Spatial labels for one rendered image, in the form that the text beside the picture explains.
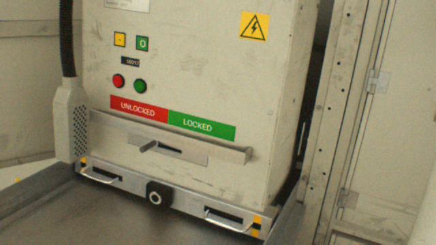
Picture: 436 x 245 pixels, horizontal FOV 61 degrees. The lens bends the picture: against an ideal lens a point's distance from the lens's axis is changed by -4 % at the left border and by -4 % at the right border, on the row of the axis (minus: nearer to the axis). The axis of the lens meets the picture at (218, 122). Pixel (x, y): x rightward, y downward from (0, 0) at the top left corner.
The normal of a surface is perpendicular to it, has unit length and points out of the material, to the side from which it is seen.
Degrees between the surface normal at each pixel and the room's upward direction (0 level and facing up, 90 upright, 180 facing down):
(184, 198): 90
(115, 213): 0
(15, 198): 90
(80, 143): 90
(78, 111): 90
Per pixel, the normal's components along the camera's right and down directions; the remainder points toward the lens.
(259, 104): -0.41, 0.29
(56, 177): 0.91, 0.23
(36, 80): 0.64, 0.33
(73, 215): 0.10, -0.93
